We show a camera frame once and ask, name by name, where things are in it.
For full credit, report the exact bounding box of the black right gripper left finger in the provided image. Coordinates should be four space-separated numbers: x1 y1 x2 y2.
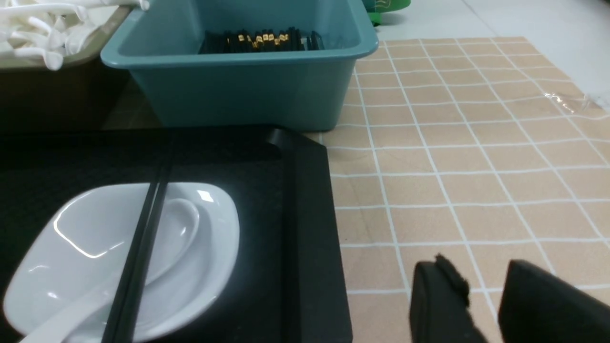
409 254 487 343

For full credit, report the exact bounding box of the teal plastic bin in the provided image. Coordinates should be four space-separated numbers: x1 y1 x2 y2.
101 0 379 132

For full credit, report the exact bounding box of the pile of white spoons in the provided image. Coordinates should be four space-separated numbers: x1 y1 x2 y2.
0 0 150 71

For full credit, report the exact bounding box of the green cloth backdrop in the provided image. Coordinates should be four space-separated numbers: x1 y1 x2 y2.
362 0 411 27

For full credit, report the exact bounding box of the olive plastic bin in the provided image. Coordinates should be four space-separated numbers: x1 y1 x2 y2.
0 6 131 134

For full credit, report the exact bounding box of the black serving tray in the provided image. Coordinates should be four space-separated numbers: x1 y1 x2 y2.
1 126 353 343

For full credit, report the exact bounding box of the pile of black chopsticks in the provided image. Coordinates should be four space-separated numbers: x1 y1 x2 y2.
198 27 325 55

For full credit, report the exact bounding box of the white ceramic soup spoon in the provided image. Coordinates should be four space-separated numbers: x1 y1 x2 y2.
3 198 200 343

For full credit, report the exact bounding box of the small white square dish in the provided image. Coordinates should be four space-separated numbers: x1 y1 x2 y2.
1 182 240 343

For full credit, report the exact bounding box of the checkered beige table mat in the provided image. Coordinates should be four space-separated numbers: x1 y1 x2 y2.
309 37 610 343

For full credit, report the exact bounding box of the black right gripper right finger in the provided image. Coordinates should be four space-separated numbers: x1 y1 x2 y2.
498 259 610 343

